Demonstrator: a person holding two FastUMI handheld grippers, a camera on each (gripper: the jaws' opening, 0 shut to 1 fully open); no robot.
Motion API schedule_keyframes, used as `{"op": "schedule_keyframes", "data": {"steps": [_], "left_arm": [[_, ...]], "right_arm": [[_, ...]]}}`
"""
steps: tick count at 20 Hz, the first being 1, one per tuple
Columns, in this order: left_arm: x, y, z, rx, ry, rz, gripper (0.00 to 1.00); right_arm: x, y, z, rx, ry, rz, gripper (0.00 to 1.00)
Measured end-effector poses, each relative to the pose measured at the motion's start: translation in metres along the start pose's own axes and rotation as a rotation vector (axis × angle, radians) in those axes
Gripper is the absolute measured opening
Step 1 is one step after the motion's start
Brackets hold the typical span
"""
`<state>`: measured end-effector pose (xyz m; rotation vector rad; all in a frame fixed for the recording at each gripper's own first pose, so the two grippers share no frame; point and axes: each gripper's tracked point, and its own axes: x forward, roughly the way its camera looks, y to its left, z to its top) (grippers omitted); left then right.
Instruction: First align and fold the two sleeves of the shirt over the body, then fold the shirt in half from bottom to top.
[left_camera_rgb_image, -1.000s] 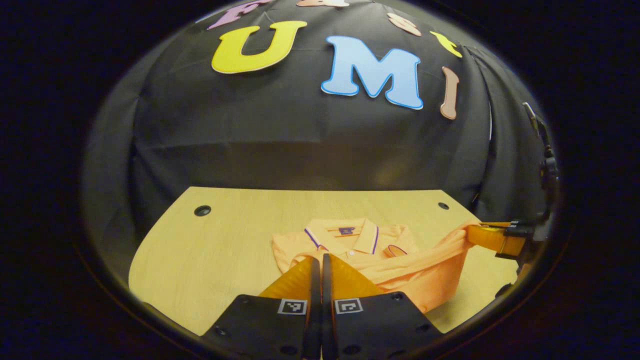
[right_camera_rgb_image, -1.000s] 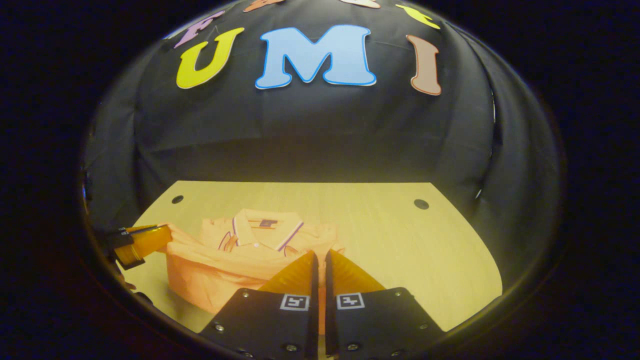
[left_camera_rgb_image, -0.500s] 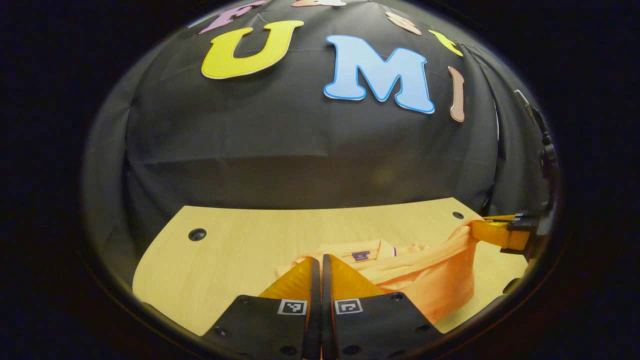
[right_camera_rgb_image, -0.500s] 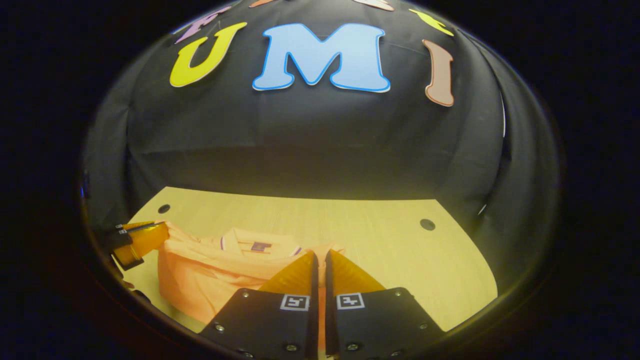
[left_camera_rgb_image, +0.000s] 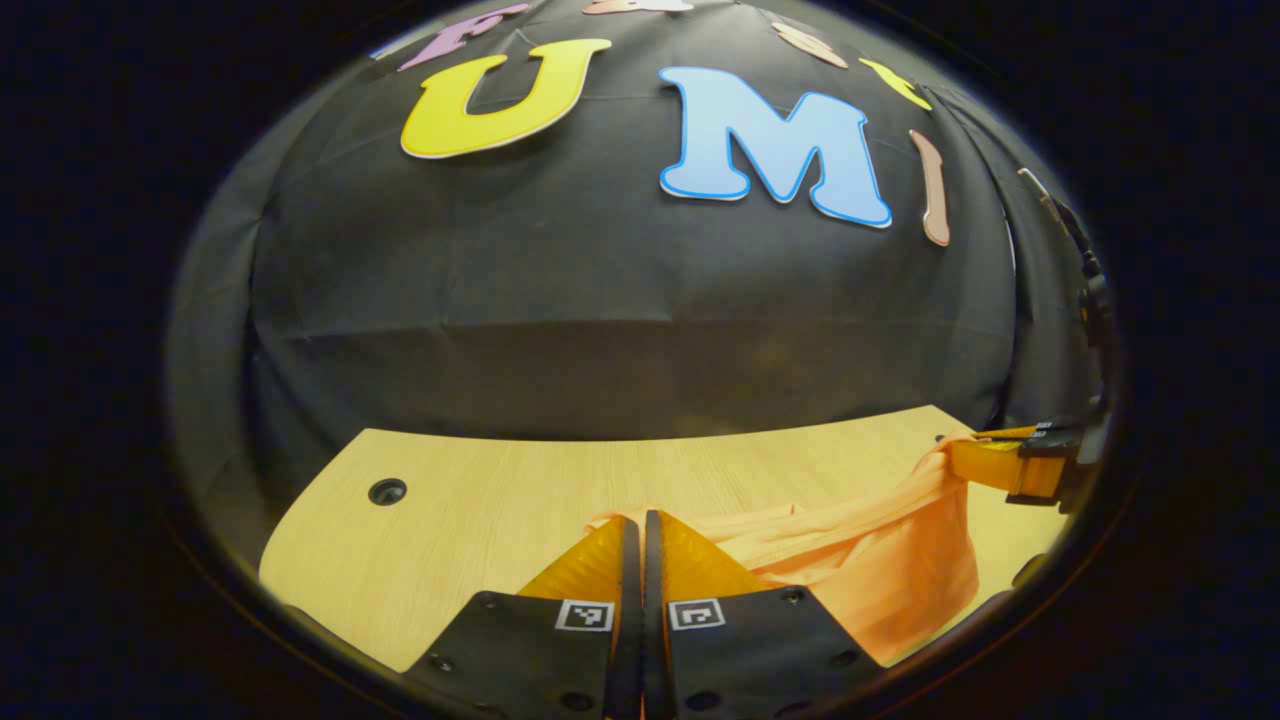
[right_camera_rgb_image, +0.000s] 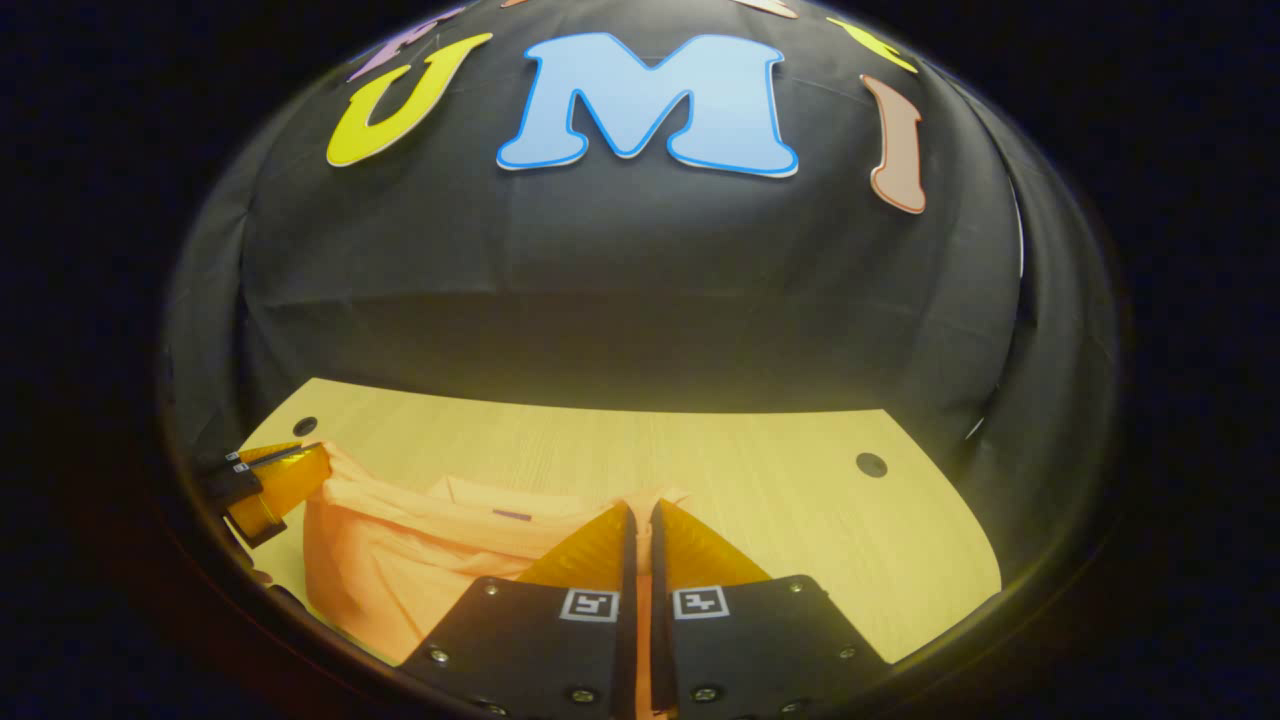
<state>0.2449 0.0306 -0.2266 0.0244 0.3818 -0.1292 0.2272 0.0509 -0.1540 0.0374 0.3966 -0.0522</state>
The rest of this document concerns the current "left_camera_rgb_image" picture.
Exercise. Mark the orange T-shirt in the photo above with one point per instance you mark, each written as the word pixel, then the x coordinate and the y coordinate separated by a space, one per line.
pixel 880 570

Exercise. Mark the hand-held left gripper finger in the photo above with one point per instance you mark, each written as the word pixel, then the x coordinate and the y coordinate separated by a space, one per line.
pixel 652 600
pixel 630 600

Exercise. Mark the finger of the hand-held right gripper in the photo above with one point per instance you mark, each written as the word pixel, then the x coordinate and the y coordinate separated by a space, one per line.
pixel 1040 431
pixel 1040 470

